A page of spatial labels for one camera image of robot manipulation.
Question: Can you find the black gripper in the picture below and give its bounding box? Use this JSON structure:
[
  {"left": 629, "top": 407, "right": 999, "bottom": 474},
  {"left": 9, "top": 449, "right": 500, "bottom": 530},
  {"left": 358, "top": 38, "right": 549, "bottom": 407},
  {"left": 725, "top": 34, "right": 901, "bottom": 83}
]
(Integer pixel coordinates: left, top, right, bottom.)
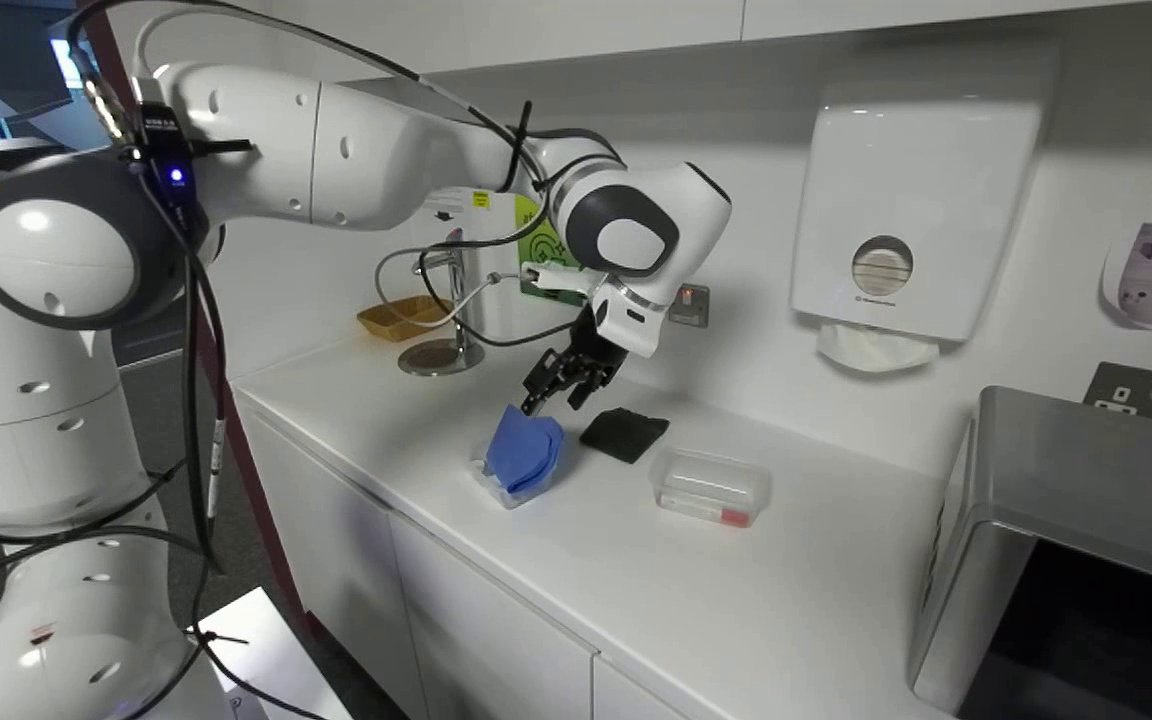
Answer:
[{"left": 517, "top": 299, "right": 637, "bottom": 421}]

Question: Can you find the black cloth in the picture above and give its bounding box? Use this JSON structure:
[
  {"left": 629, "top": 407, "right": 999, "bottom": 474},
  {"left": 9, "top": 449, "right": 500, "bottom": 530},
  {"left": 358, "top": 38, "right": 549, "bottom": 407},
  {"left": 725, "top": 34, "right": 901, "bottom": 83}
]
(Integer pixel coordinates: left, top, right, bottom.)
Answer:
[{"left": 576, "top": 403, "right": 670, "bottom": 467}]

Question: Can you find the chrome water tap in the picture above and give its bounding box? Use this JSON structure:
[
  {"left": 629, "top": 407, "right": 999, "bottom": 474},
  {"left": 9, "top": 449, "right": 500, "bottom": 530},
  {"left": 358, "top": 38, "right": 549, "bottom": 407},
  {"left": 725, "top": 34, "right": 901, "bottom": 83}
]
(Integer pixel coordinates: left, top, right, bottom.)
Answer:
[{"left": 442, "top": 223, "right": 492, "bottom": 373}]

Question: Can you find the round metal drip tray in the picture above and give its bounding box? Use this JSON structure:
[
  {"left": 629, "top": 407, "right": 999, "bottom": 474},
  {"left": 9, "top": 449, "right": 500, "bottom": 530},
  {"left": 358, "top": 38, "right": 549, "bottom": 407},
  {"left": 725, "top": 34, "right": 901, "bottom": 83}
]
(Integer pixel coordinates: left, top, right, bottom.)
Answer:
[{"left": 397, "top": 333, "right": 492, "bottom": 381}]

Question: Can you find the green clean after use poster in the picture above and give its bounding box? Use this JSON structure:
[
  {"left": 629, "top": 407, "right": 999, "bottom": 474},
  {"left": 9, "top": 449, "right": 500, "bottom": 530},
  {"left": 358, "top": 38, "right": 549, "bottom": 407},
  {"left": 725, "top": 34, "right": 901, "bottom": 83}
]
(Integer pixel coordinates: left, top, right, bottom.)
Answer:
[{"left": 509, "top": 191, "right": 595, "bottom": 310}]

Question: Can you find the clear lidded plastic container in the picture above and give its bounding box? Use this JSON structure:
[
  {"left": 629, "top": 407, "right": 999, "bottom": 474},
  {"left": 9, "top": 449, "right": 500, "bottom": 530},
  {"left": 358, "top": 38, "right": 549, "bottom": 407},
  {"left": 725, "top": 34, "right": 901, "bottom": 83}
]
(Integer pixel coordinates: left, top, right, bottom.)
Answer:
[{"left": 648, "top": 449, "right": 777, "bottom": 530}]

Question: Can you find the white base cabinet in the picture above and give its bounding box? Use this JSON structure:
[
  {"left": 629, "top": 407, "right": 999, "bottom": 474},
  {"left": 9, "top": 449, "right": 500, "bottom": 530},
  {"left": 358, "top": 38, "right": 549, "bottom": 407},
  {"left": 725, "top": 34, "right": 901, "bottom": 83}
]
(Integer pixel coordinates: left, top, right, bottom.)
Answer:
[{"left": 237, "top": 392, "right": 686, "bottom": 720}]

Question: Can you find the white paper towel dispenser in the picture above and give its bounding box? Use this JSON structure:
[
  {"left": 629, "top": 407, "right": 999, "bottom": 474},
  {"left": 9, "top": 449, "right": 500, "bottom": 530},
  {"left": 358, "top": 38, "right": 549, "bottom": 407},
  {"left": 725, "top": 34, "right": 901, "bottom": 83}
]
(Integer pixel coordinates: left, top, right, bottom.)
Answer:
[{"left": 788, "top": 101, "right": 1046, "bottom": 381}]

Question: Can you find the stainless steel appliance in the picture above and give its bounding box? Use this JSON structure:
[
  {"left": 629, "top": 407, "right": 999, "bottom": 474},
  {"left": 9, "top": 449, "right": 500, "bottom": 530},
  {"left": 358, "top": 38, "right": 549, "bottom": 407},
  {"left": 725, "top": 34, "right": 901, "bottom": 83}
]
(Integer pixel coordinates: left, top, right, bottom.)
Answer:
[{"left": 902, "top": 383, "right": 1152, "bottom": 720}]

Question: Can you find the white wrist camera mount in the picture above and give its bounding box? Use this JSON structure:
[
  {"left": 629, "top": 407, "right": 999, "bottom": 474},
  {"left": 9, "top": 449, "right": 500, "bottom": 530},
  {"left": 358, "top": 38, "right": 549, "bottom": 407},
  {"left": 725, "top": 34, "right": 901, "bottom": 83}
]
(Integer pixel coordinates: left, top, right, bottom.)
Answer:
[{"left": 593, "top": 282, "right": 676, "bottom": 360}]

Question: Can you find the white upper wall cabinet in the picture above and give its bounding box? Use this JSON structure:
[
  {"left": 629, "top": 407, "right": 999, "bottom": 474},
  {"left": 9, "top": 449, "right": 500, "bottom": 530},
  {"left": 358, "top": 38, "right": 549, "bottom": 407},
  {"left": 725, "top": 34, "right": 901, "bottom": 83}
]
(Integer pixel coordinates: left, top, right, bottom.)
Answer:
[{"left": 108, "top": 0, "right": 1140, "bottom": 89}]

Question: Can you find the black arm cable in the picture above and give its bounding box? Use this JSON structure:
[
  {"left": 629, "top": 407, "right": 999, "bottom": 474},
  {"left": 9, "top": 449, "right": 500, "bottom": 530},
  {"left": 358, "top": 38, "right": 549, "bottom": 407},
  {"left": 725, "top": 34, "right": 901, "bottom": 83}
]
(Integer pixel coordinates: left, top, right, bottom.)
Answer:
[{"left": 64, "top": 0, "right": 633, "bottom": 574}]

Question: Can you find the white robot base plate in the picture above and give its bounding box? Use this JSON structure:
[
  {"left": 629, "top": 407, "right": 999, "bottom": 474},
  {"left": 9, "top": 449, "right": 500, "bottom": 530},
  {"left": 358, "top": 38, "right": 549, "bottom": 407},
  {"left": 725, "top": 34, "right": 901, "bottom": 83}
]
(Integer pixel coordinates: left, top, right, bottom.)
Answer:
[{"left": 191, "top": 583, "right": 357, "bottom": 720}]

